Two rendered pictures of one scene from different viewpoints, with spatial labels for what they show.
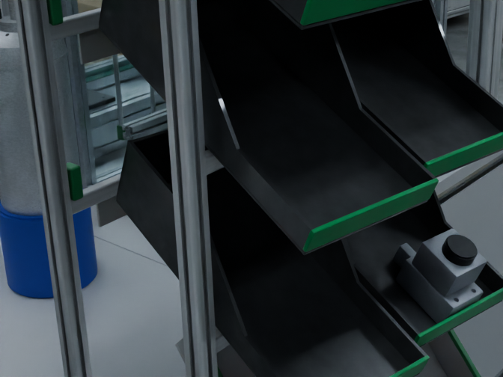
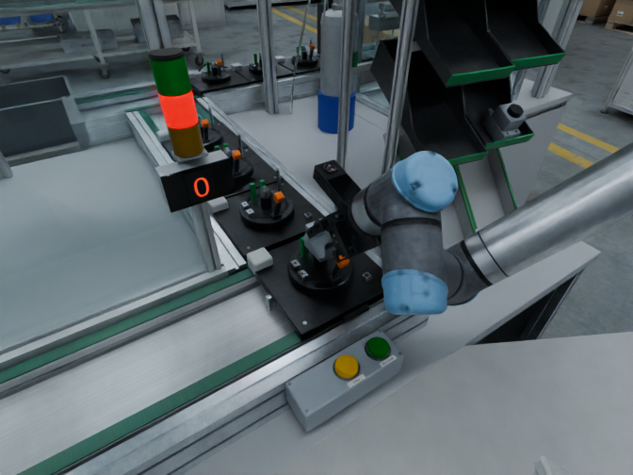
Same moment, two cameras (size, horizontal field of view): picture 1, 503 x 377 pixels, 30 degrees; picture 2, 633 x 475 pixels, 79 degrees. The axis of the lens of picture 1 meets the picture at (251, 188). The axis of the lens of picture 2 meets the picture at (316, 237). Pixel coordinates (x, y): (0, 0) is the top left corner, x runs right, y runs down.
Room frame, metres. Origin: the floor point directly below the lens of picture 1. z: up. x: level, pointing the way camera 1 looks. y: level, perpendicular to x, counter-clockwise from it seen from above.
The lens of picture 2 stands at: (-0.10, -0.01, 1.57)
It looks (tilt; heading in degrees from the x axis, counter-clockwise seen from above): 40 degrees down; 16
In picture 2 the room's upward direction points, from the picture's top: straight up
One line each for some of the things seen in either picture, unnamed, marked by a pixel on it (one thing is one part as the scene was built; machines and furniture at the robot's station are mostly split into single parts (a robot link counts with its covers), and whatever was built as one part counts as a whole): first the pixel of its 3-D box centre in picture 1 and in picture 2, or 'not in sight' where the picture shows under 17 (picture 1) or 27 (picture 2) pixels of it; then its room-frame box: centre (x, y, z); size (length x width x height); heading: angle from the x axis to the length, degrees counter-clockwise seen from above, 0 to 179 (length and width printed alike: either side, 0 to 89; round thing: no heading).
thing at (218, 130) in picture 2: not in sight; (200, 129); (0.96, 0.71, 1.01); 0.24 x 0.24 x 0.13; 49
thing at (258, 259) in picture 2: not in sight; (260, 261); (0.46, 0.29, 0.97); 0.05 x 0.05 x 0.04; 49
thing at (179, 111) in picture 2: not in sight; (178, 106); (0.41, 0.36, 1.33); 0.05 x 0.05 x 0.05
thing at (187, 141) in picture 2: not in sight; (186, 137); (0.41, 0.36, 1.28); 0.05 x 0.05 x 0.05
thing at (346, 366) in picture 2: not in sight; (346, 367); (0.27, 0.04, 0.96); 0.04 x 0.04 x 0.02
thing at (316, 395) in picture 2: not in sight; (345, 376); (0.27, 0.04, 0.93); 0.21 x 0.07 x 0.06; 139
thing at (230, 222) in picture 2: not in sight; (266, 199); (0.64, 0.34, 1.01); 0.24 x 0.24 x 0.13; 49
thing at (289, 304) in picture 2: not in sight; (320, 274); (0.47, 0.15, 0.96); 0.24 x 0.24 x 0.02; 49
